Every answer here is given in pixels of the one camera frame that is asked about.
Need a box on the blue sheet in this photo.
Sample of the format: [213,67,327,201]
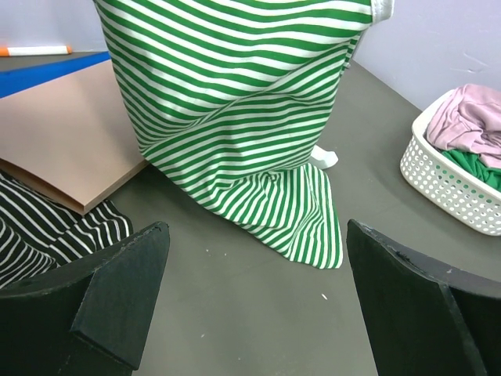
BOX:
[1,52,110,98]

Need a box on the green garment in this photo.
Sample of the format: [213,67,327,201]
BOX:
[441,150,501,191]

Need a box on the white perforated laundry basket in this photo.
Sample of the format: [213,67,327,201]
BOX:
[400,90,500,237]

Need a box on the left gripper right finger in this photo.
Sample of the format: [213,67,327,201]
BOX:
[346,219,500,375]

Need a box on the green white striped tank top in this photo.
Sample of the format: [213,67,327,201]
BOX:
[95,1,395,269]

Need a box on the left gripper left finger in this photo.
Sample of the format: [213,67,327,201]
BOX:
[1,222,170,375]

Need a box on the pink garment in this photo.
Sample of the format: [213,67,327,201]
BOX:
[426,84,500,168]

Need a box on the orange capped white marker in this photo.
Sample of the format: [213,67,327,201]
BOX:
[0,45,73,57]

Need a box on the black white striped tank top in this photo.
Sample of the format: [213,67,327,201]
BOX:
[1,172,134,287]

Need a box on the brown board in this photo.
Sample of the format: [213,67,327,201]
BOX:
[1,60,147,215]

